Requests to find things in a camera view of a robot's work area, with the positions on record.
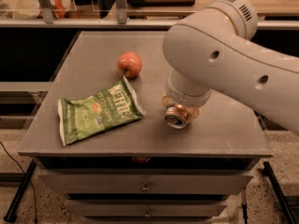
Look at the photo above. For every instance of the grey drawer cabinet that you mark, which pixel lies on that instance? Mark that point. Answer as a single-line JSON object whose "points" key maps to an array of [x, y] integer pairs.
{"points": [[225, 138]]}

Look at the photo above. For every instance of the metal shelf rail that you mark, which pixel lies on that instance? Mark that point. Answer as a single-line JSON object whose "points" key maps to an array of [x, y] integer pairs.
{"points": [[272, 14]]}

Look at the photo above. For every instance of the orange white bag on shelf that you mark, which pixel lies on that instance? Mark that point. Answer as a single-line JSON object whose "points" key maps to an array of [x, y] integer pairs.
{"points": [[58, 7]]}

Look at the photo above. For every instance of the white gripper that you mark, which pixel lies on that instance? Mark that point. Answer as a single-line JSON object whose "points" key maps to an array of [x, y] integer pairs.
{"points": [[186, 99]]}

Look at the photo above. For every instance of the orange soda can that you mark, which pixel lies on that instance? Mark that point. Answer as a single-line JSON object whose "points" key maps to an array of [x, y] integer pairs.
{"points": [[177, 116]]}

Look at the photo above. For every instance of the drawer with knob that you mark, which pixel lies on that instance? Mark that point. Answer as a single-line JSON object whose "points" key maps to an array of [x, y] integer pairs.
{"points": [[210, 183], [145, 208]]}

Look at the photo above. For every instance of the black left floor bar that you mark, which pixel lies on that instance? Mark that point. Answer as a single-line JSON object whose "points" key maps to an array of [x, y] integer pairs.
{"points": [[24, 180]]}

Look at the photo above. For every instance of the red apple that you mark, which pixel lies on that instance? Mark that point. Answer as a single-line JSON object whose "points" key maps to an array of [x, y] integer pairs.
{"points": [[129, 64]]}

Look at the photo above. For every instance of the black floor bar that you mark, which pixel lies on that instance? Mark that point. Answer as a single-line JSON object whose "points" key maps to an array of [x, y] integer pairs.
{"points": [[24, 180], [288, 204]]}

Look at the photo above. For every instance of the lower drawer with knob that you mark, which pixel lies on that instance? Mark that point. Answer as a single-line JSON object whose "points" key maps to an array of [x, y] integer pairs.
{"points": [[145, 208]]}

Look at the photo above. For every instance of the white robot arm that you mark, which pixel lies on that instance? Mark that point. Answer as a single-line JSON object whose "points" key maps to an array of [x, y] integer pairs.
{"points": [[211, 50]]}

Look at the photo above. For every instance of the top drawer with knob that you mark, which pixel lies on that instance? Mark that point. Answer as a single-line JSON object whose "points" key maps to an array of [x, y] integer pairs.
{"points": [[210, 183]]}

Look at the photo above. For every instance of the black right floor bar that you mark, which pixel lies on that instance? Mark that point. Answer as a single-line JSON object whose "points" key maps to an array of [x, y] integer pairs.
{"points": [[288, 204]]}

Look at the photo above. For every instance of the green chip bag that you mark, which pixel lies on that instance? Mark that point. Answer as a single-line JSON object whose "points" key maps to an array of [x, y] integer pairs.
{"points": [[111, 107]]}

